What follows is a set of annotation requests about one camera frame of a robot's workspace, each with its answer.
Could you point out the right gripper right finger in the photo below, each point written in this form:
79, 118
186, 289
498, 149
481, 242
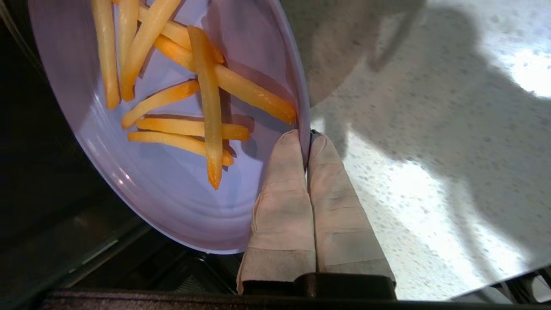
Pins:
340, 224

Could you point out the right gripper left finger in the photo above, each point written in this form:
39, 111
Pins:
284, 215

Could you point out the purple plate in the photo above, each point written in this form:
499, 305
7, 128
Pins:
172, 206

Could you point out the orange french fry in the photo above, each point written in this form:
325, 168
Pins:
128, 30
211, 107
159, 101
178, 34
146, 43
254, 92
172, 140
172, 126
105, 51

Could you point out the silver microwave oven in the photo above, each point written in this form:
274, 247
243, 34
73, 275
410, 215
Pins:
43, 202

